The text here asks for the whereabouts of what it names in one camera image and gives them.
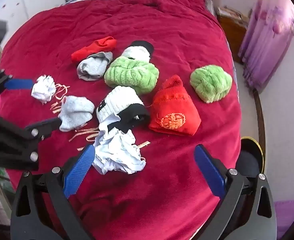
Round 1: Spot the wooden nightstand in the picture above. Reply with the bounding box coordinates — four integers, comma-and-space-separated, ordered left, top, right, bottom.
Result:
217, 6, 250, 64

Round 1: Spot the small white paper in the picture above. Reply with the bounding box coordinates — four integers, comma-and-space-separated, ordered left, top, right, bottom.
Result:
31, 74, 57, 103

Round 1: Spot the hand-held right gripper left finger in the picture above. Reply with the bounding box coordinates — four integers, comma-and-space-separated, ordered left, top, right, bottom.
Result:
10, 144, 96, 240

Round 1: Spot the black round bin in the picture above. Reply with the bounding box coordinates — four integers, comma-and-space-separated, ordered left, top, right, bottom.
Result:
233, 136, 265, 178

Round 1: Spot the purple curtain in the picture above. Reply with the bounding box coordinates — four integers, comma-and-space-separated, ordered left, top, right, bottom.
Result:
238, 0, 294, 90

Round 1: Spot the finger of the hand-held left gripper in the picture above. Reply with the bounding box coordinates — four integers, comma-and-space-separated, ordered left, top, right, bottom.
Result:
0, 70, 34, 102
0, 114, 64, 162

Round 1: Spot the white and black ribbed sock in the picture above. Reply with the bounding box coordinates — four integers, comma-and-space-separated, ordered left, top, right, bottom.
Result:
96, 85, 151, 133

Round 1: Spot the white sock with black heel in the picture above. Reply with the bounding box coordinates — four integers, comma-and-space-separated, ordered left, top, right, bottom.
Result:
122, 40, 154, 62

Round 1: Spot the dark red plush blanket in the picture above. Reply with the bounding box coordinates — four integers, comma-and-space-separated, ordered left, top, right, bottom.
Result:
0, 0, 242, 240

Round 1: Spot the green fuzzy sock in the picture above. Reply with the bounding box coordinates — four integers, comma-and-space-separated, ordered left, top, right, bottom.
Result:
104, 56, 160, 95
190, 65, 233, 103

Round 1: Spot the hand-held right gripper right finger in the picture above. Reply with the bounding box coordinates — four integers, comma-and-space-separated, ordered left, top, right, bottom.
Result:
194, 144, 277, 240

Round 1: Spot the red sock with orange emblem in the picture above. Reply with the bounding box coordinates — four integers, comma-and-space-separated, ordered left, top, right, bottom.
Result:
148, 74, 202, 137

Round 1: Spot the wooden bed frame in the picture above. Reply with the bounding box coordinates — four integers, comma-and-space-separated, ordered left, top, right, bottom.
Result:
252, 87, 266, 150

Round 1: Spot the large white paper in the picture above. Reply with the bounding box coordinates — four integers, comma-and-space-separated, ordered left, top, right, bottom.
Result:
92, 119, 147, 175

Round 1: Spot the light blue sock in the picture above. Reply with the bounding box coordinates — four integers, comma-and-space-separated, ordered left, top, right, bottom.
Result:
59, 95, 95, 132

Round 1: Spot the grey sock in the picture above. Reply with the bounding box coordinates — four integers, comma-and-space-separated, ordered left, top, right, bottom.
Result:
77, 52, 113, 81

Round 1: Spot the plain red sock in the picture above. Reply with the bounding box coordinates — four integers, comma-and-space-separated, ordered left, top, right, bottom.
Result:
71, 36, 117, 63

